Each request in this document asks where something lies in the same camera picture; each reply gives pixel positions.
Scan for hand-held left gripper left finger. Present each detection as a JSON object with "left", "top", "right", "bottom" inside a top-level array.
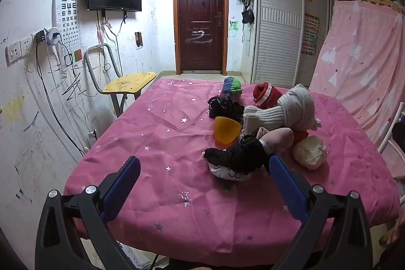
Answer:
[{"left": 35, "top": 155, "right": 141, "bottom": 270}]

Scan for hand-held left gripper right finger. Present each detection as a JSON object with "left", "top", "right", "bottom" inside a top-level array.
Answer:
[{"left": 268, "top": 154, "right": 374, "bottom": 270}]

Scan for yellow plastic bowl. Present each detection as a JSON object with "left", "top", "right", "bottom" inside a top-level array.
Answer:
[{"left": 213, "top": 116, "right": 242, "bottom": 146}]

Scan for red white santa hat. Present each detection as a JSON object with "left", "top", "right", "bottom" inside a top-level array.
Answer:
[{"left": 252, "top": 83, "right": 284, "bottom": 109}]

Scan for cream crumpled ball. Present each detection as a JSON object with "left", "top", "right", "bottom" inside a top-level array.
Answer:
[{"left": 293, "top": 135, "right": 328, "bottom": 170}]

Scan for pink cloth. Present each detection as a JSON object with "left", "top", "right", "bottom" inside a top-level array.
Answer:
[{"left": 256, "top": 127, "right": 295, "bottom": 157}]

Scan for pink star tablecloth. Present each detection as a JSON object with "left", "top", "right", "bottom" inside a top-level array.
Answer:
[{"left": 63, "top": 78, "right": 401, "bottom": 259}]

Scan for white printed cloth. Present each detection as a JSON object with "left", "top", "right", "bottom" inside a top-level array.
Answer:
[{"left": 207, "top": 162, "right": 254, "bottom": 183}]

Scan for white knit scarf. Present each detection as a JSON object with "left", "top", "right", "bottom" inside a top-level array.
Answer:
[{"left": 243, "top": 84, "right": 321, "bottom": 135}]

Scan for black knit garment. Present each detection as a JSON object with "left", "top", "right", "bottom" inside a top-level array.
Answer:
[{"left": 208, "top": 96, "right": 244, "bottom": 125}]

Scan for yellow seat metal chair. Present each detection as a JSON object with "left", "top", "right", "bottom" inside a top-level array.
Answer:
[{"left": 84, "top": 44, "right": 157, "bottom": 119}]

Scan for white metal chair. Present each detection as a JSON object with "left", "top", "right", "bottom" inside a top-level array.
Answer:
[{"left": 378, "top": 102, "right": 405, "bottom": 179}]

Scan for green blue knit item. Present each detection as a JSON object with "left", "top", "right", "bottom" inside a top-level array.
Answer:
[{"left": 222, "top": 77, "right": 244, "bottom": 100}]

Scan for white louvered wardrobe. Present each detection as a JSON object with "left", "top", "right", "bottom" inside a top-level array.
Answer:
[{"left": 251, "top": 0, "right": 331, "bottom": 89}]

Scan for pink tree print sheet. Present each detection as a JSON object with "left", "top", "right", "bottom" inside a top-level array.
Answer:
[{"left": 308, "top": 0, "right": 405, "bottom": 147}]

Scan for colourful wardrobe poster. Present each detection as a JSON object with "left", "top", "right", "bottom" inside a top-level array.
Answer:
[{"left": 301, "top": 13, "right": 320, "bottom": 55}]

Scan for white power adapter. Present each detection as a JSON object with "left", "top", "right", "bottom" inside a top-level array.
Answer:
[{"left": 35, "top": 27, "right": 62, "bottom": 47}]

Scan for dark brown door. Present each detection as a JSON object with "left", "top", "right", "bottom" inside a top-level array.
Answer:
[{"left": 173, "top": 0, "right": 229, "bottom": 75}]

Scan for eye test chart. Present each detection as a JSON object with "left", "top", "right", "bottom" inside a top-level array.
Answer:
[{"left": 57, "top": 0, "right": 83, "bottom": 51}]

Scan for white wall outlets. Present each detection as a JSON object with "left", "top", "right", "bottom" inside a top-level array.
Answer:
[{"left": 5, "top": 35, "right": 34, "bottom": 65}]

